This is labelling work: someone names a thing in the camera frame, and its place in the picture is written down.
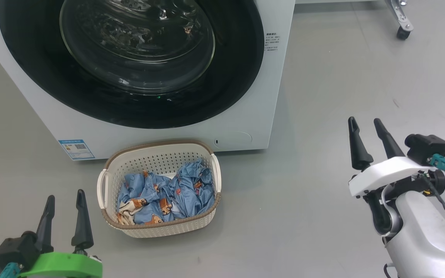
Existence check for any cream perforated laundry basket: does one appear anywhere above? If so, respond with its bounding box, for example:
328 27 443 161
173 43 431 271
97 139 222 239

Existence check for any white front-load washing machine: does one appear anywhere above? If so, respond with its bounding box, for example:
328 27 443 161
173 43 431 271
0 0 296 161

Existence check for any round dark glass washer door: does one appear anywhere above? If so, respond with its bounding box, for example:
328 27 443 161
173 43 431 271
0 0 265 129

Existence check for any blue cartoon print garment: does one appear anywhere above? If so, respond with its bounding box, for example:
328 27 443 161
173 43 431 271
116 158 216 226

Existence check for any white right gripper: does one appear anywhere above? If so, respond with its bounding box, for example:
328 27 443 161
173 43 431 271
348 117 445 198

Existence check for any blue energy label sticker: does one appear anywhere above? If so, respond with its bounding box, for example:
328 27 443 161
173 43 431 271
58 139 95 161

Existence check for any grey stand leg with caster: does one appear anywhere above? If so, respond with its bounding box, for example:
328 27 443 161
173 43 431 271
385 0 415 41

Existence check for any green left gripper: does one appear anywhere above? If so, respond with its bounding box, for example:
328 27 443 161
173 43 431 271
19 189 103 278

